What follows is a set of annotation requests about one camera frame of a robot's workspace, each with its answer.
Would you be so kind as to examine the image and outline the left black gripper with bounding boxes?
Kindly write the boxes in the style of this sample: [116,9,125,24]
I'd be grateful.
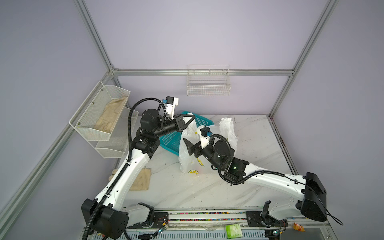
[154,114,195,139]

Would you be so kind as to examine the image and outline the white plastic bag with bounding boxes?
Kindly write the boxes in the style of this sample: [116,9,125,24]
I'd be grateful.
[178,112,239,175]

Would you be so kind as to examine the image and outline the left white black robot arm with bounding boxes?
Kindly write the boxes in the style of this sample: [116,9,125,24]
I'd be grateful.
[81,109,195,240]

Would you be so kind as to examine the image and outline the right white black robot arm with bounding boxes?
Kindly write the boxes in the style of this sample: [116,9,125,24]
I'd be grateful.
[183,139,328,224]

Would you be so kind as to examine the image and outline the teal plastic basket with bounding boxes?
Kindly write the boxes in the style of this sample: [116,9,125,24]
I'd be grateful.
[160,114,214,156]

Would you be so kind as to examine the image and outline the beige glove on table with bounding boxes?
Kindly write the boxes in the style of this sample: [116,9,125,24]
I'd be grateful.
[108,167,152,192]

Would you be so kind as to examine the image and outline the lower white mesh shelf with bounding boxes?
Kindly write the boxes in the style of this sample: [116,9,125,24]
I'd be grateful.
[91,108,131,159]

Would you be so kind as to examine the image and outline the white mesh shelf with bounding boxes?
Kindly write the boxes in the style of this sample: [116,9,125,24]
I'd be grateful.
[69,82,131,142]
[91,108,131,159]

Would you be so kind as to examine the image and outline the beige glove in shelf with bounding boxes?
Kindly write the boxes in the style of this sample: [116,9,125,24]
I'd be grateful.
[94,97,128,134]

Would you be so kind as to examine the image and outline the green small box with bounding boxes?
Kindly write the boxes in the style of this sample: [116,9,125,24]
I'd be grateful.
[225,224,243,240]

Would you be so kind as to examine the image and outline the upper white mesh shelf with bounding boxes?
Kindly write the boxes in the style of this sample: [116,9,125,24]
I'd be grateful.
[69,82,131,142]

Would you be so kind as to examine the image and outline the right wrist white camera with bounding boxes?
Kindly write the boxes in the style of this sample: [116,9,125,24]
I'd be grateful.
[200,127,213,149]

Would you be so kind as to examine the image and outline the wrist white camera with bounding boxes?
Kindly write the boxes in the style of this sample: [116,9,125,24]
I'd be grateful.
[200,127,213,149]
[162,96,179,120]

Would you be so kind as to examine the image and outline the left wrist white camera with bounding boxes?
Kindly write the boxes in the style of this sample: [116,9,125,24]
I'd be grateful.
[162,96,179,120]

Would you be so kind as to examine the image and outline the white wire wall basket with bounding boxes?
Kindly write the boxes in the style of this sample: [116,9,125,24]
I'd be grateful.
[187,65,232,97]

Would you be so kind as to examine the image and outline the aluminium mounting rail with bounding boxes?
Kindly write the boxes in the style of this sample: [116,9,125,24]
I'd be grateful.
[85,206,331,232]

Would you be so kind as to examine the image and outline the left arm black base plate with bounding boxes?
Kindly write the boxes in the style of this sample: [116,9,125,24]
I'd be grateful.
[127,212,169,229]

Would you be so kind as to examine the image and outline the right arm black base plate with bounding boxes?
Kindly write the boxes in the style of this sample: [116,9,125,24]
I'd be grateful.
[246,211,288,228]

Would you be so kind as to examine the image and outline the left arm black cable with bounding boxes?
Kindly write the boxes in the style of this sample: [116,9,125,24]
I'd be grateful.
[81,97,163,240]

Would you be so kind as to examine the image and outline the orange toy right rail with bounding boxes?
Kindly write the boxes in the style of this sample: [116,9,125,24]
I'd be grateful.
[293,223,306,232]

